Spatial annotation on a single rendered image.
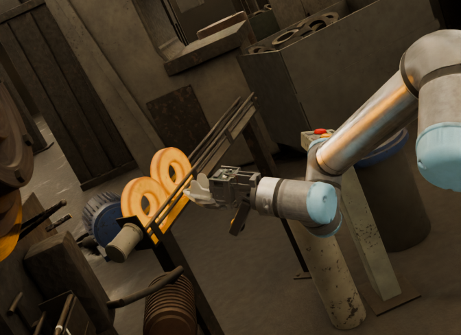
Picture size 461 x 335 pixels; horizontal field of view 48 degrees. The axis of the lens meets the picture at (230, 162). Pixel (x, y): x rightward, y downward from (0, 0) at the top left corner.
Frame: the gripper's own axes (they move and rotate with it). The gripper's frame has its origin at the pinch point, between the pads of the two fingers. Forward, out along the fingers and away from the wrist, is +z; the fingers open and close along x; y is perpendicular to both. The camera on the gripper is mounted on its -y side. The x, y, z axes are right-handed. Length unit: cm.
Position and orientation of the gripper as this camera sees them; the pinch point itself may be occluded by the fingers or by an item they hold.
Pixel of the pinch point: (188, 193)
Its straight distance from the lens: 132.4
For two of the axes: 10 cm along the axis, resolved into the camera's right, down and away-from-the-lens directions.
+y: -1.3, -8.9, -4.4
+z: -9.0, -0.8, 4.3
